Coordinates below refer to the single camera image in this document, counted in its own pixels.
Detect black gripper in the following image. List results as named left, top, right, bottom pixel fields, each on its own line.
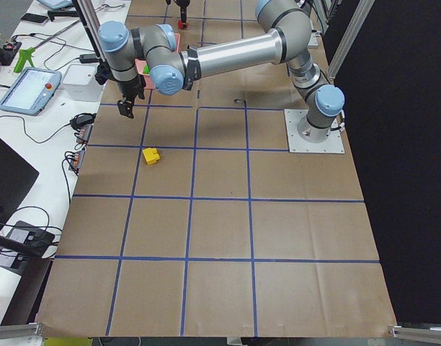
left=175, top=0, right=190, bottom=22
left=117, top=74, right=146, bottom=118

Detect yellow two-stud toy block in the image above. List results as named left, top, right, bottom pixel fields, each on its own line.
left=142, top=148, right=161, bottom=165

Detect red toy block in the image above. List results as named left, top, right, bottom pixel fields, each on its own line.
left=178, top=19, right=188, bottom=30

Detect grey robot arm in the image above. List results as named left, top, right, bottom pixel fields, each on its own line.
left=98, top=0, right=345, bottom=143

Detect pink plastic box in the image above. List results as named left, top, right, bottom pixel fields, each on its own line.
left=137, top=27, right=184, bottom=95

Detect white square device box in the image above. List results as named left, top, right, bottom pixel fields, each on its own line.
left=63, top=64, right=102, bottom=102

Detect black power adapter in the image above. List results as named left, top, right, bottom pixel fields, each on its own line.
left=79, top=53, right=99, bottom=63

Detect blue teach pendant tablet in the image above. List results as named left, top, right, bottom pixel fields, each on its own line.
left=0, top=67, right=62, bottom=116

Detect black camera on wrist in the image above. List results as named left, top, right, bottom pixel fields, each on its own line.
left=94, top=64, right=110, bottom=85

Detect aluminium frame post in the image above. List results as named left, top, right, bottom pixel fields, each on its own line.
left=72, top=0, right=112, bottom=79

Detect green handled reach grabber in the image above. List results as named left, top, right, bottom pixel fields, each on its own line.
left=14, top=47, right=35, bottom=73

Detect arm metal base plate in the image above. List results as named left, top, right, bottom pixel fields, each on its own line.
left=284, top=109, right=345, bottom=154

